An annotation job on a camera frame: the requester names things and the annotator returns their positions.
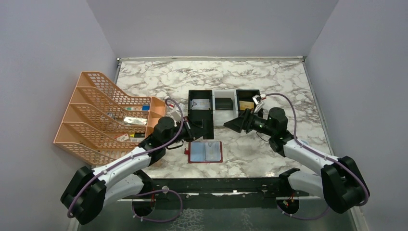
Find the black card in bin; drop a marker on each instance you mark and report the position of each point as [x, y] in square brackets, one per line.
[224, 104]

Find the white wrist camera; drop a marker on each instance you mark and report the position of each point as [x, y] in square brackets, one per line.
[176, 113]
[258, 101]

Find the red card holder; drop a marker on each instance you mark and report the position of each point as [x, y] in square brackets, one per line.
[204, 152]

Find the silver card in bin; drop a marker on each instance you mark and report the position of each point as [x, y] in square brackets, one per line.
[200, 104]

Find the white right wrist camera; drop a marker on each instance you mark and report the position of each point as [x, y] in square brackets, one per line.
[258, 101]

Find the right black bin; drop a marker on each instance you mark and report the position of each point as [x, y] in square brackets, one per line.
[245, 100]

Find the yellow black marker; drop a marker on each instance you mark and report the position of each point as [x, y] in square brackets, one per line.
[137, 135]

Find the left black bin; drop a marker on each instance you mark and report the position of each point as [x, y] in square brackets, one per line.
[200, 111]

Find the orange plastic file organizer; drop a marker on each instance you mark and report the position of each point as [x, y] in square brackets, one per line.
[92, 128]

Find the black mounting rail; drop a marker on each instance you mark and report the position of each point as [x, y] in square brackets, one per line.
[214, 193]

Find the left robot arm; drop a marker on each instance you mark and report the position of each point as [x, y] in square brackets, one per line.
[91, 189]

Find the blue item in organizer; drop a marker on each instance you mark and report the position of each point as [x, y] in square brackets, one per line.
[145, 108]

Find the gold card in bin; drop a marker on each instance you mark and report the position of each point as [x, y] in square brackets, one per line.
[243, 105]

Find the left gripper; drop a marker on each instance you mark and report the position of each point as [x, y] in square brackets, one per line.
[191, 131]

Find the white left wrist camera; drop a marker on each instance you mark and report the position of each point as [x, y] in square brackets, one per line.
[176, 113]

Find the black bin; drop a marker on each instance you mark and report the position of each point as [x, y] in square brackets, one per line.
[245, 100]
[200, 111]

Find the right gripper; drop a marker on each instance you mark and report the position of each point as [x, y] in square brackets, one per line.
[247, 119]

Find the white middle bin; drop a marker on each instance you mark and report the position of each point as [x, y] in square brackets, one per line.
[222, 116]

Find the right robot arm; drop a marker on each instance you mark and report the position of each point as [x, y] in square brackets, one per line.
[337, 180]

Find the silver foil packet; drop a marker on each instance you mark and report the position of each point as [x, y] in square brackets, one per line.
[128, 120]

